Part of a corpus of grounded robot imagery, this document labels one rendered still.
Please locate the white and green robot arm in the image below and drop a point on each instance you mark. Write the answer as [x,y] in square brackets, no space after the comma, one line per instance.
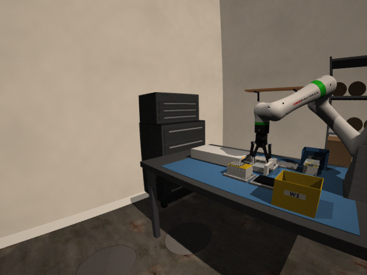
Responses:
[315,95]

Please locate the white rectangular frame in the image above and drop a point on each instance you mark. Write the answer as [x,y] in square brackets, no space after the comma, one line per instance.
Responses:
[260,185]

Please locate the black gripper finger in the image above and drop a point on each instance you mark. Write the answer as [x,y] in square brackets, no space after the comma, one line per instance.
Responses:
[267,155]
[253,153]

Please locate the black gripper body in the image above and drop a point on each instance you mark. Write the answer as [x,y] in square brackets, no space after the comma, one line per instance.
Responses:
[261,139]

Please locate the blue flat mat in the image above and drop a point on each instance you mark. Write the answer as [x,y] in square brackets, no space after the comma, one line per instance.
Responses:
[333,210]

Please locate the yellow open-top bin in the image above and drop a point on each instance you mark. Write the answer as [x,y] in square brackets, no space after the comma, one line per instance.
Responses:
[297,192]

